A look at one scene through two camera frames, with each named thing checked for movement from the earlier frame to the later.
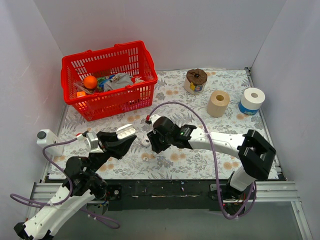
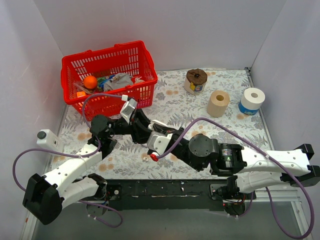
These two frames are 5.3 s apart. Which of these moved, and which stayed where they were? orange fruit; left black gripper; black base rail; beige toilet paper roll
Moved: left black gripper
Stayed: black base rail; beige toilet paper roll; orange fruit
